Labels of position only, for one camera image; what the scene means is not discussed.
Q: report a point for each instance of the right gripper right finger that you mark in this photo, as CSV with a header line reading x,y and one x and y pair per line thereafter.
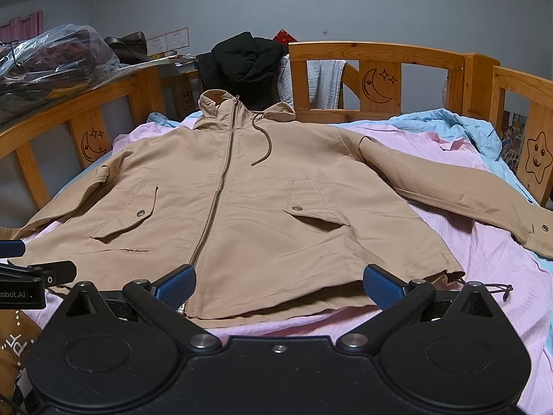
x,y
401,304

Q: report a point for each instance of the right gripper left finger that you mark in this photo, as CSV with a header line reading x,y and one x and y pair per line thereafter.
x,y
158,302

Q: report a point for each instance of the tan hooded jacket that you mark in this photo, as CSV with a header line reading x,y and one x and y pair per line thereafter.
x,y
278,218

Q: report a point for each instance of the clear plastic bag of clothes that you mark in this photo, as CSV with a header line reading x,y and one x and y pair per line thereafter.
x,y
59,62

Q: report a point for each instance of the pink bed sheet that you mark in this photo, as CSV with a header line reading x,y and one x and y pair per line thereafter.
x,y
486,253

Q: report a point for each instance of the grey white towel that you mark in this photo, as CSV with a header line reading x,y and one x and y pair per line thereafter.
x,y
324,82

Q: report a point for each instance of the brown leather bag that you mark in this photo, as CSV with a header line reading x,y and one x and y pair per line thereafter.
x,y
131,49

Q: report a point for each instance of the pink curtain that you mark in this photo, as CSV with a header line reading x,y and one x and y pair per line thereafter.
x,y
22,28

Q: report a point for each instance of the wooden bed frame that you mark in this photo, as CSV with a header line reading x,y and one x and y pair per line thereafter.
x,y
378,74

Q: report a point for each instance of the black jacket on rail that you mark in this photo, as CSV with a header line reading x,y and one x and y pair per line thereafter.
x,y
246,66

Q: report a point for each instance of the white paper wall notices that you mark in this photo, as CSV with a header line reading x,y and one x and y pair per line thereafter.
x,y
174,40

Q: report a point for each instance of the red paper wall decoration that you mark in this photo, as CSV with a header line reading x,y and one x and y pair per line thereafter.
x,y
284,37

